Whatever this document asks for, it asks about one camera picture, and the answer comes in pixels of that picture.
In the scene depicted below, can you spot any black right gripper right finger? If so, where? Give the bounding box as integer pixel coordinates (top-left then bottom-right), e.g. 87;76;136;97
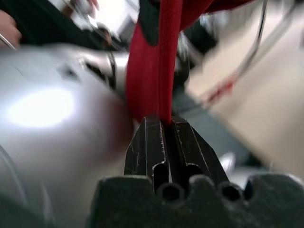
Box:
166;116;230;186

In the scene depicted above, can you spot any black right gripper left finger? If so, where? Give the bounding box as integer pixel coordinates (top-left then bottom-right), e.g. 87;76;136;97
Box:
123;114;171;190

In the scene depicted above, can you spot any red fabric strap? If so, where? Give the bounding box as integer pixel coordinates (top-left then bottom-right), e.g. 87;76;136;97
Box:
125;0;257;125

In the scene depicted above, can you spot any person's bare hand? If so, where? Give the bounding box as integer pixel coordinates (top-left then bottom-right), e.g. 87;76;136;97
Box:
0;10;22;49

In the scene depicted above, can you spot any cardboard box with red print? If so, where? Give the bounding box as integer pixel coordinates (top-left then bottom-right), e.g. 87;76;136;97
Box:
186;14;304;174

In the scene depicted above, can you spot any person in dark clothing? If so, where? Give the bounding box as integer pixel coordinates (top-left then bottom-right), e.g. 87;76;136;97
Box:
0;0;133;49

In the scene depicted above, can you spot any thin metal wire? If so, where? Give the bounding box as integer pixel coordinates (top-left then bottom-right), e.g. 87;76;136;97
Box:
237;0;268;72

